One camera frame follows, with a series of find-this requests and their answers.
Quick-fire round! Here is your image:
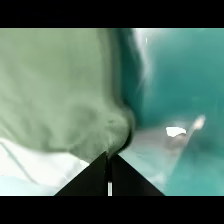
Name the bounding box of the white garment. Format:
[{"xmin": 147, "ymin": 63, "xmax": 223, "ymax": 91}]
[{"xmin": 0, "ymin": 137, "xmax": 92, "ymax": 197}]

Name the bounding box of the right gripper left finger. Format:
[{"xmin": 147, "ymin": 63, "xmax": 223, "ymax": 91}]
[{"xmin": 54, "ymin": 151, "xmax": 109, "ymax": 197}]

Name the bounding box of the green T-shirt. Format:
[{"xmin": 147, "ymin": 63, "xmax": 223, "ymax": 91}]
[{"xmin": 0, "ymin": 28, "xmax": 137, "ymax": 164}]

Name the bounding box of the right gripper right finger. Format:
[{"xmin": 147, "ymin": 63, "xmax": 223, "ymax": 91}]
[{"xmin": 109, "ymin": 153, "xmax": 165, "ymax": 197}]

